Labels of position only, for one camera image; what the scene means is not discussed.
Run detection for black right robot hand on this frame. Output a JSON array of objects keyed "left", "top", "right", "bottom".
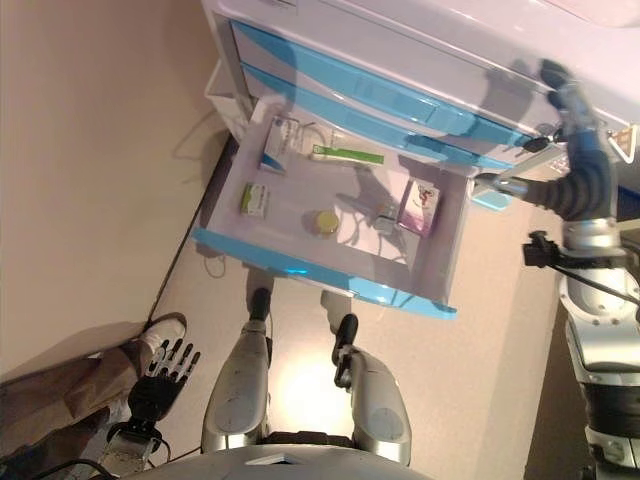
[{"left": 477, "top": 57, "right": 619, "bottom": 223}]

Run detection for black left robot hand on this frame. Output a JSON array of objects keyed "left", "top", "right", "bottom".
[{"left": 127, "top": 337, "right": 202, "bottom": 431}]

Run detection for white drawer blue handle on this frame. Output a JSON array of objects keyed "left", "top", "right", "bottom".
[
  {"left": 231, "top": 18, "right": 547, "bottom": 137},
  {"left": 189, "top": 97, "right": 474, "bottom": 322},
  {"left": 238, "top": 60, "right": 517, "bottom": 170}
]

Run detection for yellow medicine bottle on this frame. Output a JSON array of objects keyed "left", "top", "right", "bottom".
[{"left": 306, "top": 209, "right": 342, "bottom": 237}]

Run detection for purple pink medicine box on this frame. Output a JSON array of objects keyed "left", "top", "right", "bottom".
[{"left": 396, "top": 178, "right": 443, "bottom": 237}]

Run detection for white blue medicine box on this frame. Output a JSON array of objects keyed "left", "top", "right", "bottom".
[{"left": 258, "top": 115, "right": 302, "bottom": 174}]

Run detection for white sneaker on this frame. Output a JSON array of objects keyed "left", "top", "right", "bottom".
[
  {"left": 136, "top": 319, "right": 188, "bottom": 362},
  {"left": 106, "top": 394, "right": 132, "bottom": 427}
]

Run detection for black cart key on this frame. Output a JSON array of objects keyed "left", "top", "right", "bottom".
[{"left": 521, "top": 126, "right": 567, "bottom": 154}]

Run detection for person leg brown trousers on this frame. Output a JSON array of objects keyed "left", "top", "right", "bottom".
[{"left": 0, "top": 343, "right": 147, "bottom": 480}]

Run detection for waste bin blue lid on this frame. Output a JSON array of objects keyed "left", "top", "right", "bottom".
[{"left": 471, "top": 191, "right": 512, "bottom": 210}]

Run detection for grey robot torso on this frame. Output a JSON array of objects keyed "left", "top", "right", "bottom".
[{"left": 124, "top": 443, "right": 442, "bottom": 480}]

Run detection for white medical cart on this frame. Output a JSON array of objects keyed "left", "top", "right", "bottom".
[{"left": 202, "top": 0, "right": 640, "bottom": 177}]

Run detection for small green white box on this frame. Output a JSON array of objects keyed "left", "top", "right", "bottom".
[{"left": 240, "top": 183, "right": 272, "bottom": 218}]

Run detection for silver right robot leg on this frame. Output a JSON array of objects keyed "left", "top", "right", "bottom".
[{"left": 331, "top": 313, "right": 413, "bottom": 464}]

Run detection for long green white box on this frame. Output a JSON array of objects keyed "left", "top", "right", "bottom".
[{"left": 309, "top": 142, "right": 386, "bottom": 168}]

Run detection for white side bin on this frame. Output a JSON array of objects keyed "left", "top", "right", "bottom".
[{"left": 203, "top": 64, "right": 252, "bottom": 134}]

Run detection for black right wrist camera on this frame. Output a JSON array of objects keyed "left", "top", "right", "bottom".
[{"left": 521, "top": 231, "right": 567, "bottom": 269}]

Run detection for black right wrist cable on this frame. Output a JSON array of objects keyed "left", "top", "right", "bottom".
[{"left": 549, "top": 258, "right": 640, "bottom": 307}]

